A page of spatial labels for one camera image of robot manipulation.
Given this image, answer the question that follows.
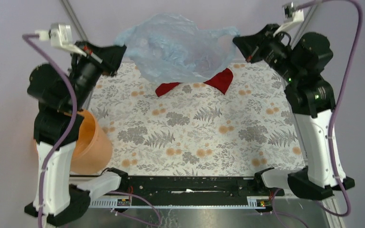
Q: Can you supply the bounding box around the left aluminium frame post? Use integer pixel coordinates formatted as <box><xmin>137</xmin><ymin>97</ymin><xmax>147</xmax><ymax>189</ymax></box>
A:
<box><xmin>59</xmin><ymin>0</ymin><xmax>88</xmax><ymax>40</ymax></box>

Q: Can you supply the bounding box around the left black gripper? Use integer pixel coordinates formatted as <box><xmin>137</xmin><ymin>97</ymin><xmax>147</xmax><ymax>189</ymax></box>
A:
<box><xmin>68</xmin><ymin>38</ymin><xmax>129</xmax><ymax>108</ymax></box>

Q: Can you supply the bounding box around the right aluminium frame post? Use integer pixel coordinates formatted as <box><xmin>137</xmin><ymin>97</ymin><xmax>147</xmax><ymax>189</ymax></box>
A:
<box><xmin>291</xmin><ymin>4</ymin><xmax>319</xmax><ymax>47</ymax></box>

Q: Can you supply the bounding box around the aluminium frame post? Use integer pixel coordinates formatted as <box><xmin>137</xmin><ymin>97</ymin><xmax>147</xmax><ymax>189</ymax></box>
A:
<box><xmin>291</xmin><ymin>4</ymin><xmax>319</xmax><ymax>47</ymax></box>
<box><xmin>59</xmin><ymin>0</ymin><xmax>88</xmax><ymax>40</ymax></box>

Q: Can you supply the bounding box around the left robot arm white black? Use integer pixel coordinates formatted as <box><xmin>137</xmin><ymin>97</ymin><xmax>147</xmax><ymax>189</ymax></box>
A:
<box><xmin>24</xmin><ymin>41</ymin><xmax>129</xmax><ymax>227</ymax></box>

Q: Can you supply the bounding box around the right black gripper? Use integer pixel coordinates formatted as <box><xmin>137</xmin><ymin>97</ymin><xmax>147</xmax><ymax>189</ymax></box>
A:
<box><xmin>231</xmin><ymin>23</ymin><xmax>300</xmax><ymax>82</ymax></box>

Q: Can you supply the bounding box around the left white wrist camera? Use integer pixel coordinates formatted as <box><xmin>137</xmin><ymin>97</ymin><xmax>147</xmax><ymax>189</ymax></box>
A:
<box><xmin>34</xmin><ymin>23</ymin><xmax>87</xmax><ymax>57</ymax></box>

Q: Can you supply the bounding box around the metal front tray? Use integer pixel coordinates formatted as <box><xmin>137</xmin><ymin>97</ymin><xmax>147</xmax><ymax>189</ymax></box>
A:
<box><xmin>65</xmin><ymin>199</ymin><xmax>345</xmax><ymax>228</ymax></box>

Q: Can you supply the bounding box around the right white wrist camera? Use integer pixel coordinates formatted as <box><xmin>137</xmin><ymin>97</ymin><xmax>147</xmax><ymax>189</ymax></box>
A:
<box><xmin>273</xmin><ymin>2</ymin><xmax>305</xmax><ymax>37</ymax></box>

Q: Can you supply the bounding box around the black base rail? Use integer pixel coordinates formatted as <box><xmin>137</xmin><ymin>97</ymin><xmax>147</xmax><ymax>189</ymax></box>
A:
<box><xmin>113</xmin><ymin>176</ymin><xmax>276</xmax><ymax>207</ymax></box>

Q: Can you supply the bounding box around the orange plastic trash bin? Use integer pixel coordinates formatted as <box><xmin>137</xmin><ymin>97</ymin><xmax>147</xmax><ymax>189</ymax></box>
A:
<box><xmin>33</xmin><ymin>110</ymin><xmax>113</xmax><ymax>175</ymax></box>

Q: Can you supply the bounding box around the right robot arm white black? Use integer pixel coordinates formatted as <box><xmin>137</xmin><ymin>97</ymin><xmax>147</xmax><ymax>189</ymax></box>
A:
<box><xmin>232</xmin><ymin>24</ymin><xmax>355</xmax><ymax>200</ymax></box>

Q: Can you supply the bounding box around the red cloth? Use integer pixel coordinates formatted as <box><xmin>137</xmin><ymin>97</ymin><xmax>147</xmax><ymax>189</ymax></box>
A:
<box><xmin>155</xmin><ymin>68</ymin><xmax>233</xmax><ymax>97</ymax></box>

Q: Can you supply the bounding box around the floral patterned table mat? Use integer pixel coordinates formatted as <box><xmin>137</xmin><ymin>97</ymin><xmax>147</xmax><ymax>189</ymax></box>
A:
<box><xmin>89</xmin><ymin>63</ymin><xmax>305</xmax><ymax>176</ymax></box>

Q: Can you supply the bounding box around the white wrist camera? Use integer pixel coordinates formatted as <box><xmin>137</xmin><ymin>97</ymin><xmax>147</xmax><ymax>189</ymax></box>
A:
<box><xmin>273</xmin><ymin>2</ymin><xmax>305</xmax><ymax>37</ymax></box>
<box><xmin>34</xmin><ymin>23</ymin><xmax>87</xmax><ymax>57</ymax></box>

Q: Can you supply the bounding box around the light blue plastic trash bag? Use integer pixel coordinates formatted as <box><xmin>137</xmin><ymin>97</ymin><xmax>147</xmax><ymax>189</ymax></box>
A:
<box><xmin>114</xmin><ymin>13</ymin><xmax>240</xmax><ymax>84</ymax></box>

